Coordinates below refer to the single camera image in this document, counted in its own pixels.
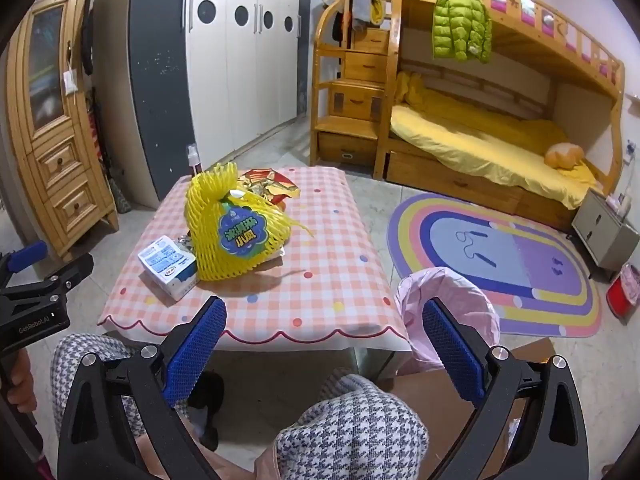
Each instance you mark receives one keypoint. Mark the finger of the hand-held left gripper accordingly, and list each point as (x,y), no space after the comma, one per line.
(27,255)
(75,267)

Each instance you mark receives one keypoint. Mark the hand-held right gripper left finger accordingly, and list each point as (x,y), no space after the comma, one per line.
(196,355)

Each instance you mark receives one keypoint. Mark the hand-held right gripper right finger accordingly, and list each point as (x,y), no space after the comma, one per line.
(452,355)

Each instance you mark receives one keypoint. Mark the bin with pink bag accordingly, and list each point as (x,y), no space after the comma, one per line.
(407,300)

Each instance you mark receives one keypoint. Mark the white and blue milk carton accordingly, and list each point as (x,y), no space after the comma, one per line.
(165,265)

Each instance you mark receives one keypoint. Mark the yellow foam net bag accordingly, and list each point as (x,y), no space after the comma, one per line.
(210,220)

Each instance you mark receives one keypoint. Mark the red snack packet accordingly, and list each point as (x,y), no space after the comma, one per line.
(272,185)

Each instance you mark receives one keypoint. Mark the person's left hand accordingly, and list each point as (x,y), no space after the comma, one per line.
(21,375)

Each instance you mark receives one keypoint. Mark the person's left leg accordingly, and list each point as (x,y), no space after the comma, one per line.
(75,351)

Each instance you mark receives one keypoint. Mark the person's leg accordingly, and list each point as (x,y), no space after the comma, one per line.
(75,351)
(350,425)

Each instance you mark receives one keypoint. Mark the brown cardboard box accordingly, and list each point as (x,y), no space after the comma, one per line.
(525,349)

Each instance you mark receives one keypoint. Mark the wooden cabinet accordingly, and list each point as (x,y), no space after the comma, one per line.
(60,160)

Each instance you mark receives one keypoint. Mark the rainbow oval rug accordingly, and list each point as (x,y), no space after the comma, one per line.
(500,260)

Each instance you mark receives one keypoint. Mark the person's right leg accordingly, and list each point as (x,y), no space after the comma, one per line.
(350,425)

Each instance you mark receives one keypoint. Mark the spray bottle with clear cap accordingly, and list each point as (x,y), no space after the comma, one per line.
(193,162)

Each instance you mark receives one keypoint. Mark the table with pink checked tablecloth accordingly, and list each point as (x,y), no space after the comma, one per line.
(320,240)

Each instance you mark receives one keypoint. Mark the white paper tag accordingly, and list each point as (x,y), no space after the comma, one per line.
(70,82)

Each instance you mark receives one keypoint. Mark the red bucket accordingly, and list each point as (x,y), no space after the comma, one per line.
(622,295)

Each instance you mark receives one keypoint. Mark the grey nightstand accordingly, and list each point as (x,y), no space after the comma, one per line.
(600,230)

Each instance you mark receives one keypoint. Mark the yellow bedding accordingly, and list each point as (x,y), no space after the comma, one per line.
(475,145)

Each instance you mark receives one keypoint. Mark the black hanging bag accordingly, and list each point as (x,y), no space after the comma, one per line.
(87,45)

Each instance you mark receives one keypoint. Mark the small pink box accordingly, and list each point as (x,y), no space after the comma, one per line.
(617,203)

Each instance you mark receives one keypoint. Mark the orange plush toy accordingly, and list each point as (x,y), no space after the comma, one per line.
(565,155)

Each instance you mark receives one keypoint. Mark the white and grey wardrobe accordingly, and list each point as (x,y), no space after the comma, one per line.
(225,70)

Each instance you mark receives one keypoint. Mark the wooden stair drawers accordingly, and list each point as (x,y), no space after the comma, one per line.
(355,100)

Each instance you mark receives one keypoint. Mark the wooden bunk bed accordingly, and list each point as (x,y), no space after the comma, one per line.
(550,55)

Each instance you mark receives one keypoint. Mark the green puffer jacket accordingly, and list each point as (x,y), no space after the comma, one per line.
(457,25)

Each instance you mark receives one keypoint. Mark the yellow and grey garment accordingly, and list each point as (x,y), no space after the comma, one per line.
(360,5)

